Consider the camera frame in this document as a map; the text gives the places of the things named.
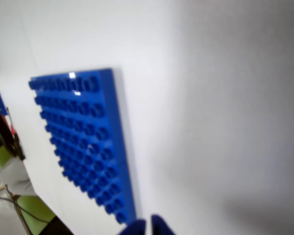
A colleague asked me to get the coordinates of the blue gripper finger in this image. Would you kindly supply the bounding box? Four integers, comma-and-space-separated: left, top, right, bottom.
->
150, 214, 177, 235
119, 218, 147, 235

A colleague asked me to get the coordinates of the small blue studded object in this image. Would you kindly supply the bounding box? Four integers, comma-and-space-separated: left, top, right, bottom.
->
0, 90, 8, 116

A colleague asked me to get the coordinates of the blue 8x8 base plate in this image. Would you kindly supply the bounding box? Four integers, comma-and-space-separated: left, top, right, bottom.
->
28, 68, 138, 225

